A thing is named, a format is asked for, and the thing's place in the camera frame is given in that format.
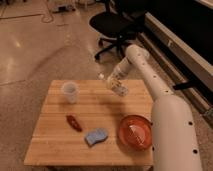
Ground clear plastic bottle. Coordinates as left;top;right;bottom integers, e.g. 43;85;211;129
98;73;128;96

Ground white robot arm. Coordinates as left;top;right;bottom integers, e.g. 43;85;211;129
107;44;203;171

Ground black office chair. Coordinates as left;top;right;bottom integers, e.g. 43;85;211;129
89;0;149;62

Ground translucent plastic cup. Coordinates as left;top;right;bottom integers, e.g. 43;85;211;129
61;82;78;104

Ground orange bowl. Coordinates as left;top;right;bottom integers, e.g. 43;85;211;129
117;115;152;151

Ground blue sponge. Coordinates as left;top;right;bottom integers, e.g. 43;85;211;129
85;128;108;146

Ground wooden table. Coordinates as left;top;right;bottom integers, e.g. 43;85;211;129
24;80;153;166

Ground grey wall ledge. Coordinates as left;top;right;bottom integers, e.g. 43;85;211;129
138;12;213;129

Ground floor cable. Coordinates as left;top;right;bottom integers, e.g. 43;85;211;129
0;0;78;24

